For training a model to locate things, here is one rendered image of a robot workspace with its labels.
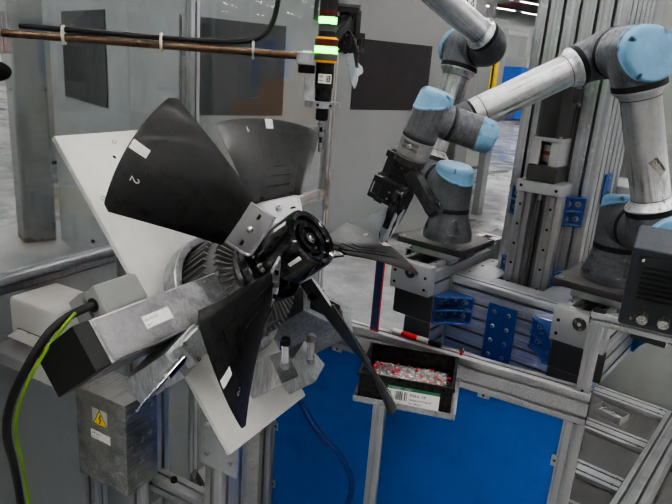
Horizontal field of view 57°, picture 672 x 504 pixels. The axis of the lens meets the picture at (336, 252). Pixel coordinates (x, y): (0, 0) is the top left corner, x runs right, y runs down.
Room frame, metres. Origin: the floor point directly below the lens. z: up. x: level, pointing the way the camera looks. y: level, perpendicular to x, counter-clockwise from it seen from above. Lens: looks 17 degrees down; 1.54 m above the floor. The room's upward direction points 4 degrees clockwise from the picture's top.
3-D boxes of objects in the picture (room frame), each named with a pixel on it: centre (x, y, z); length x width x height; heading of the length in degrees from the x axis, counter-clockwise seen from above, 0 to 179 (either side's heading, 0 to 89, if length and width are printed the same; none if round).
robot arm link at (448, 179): (1.89, -0.34, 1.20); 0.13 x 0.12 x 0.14; 34
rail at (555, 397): (1.49, -0.21, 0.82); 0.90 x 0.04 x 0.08; 62
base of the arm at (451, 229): (1.88, -0.34, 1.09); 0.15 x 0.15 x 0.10
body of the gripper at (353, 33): (1.81, 0.02, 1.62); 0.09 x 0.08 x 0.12; 152
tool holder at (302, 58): (1.22, 0.06, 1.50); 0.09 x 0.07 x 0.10; 97
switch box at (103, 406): (1.18, 0.45, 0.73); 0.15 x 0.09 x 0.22; 62
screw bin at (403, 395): (1.31, -0.19, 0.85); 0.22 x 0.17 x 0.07; 78
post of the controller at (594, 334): (1.29, -0.59, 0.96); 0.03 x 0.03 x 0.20; 62
